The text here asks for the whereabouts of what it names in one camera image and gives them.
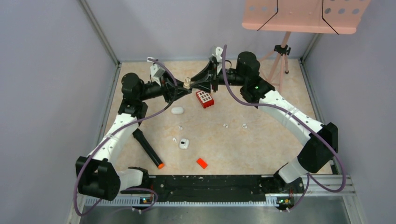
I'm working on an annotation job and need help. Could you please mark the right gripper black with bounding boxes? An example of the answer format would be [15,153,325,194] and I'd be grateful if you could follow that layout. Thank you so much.
[190,60,247,94]

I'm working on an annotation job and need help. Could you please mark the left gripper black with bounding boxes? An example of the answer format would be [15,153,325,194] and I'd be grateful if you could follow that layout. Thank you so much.
[138,69,191,103]

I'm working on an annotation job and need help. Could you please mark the beige earbud case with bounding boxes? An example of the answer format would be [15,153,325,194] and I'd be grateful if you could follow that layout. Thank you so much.
[183,77,191,89]

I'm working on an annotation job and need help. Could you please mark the white earbud case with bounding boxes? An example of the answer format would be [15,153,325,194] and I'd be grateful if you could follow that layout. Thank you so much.
[171,107,184,115]
[179,139,190,150]

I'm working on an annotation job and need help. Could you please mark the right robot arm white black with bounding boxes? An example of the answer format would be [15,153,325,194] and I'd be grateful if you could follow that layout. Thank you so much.
[185,48,338,192]

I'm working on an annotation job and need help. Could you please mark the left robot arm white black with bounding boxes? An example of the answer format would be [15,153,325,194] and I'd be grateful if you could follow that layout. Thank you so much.
[74,73,192,201]

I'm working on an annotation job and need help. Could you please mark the closed white earbud case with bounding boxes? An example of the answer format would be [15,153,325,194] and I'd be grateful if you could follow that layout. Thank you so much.
[171,107,184,115]

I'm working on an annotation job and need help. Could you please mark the red block with windows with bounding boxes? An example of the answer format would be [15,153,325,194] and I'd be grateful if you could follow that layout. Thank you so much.
[195,91,215,109]

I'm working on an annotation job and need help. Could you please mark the black marker orange cap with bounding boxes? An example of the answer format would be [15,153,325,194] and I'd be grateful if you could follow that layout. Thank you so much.
[133,129,165,169]

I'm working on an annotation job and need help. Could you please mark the small orange red block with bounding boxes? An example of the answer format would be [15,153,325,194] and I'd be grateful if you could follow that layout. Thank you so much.
[196,158,208,169]

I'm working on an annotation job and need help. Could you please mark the pink music stand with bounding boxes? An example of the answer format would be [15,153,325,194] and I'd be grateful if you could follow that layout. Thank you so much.
[241,0,372,93]

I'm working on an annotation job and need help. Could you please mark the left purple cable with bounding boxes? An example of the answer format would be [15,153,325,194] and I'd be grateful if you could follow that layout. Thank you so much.
[73,57,179,217]

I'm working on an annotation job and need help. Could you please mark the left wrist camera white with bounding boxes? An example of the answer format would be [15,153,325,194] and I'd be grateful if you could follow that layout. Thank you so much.
[147,57,165,85]

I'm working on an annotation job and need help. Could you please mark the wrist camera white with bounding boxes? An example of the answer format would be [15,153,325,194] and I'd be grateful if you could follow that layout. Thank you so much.
[147,57,165,85]
[209,46,223,64]

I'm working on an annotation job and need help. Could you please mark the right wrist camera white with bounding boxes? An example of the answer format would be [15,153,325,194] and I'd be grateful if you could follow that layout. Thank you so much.
[209,46,223,64]

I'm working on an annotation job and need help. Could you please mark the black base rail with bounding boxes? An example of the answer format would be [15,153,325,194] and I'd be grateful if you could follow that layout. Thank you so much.
[142,175,304,203]

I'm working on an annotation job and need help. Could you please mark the grey cable duct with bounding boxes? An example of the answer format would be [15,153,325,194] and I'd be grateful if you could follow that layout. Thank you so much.
[97,194,280,207]

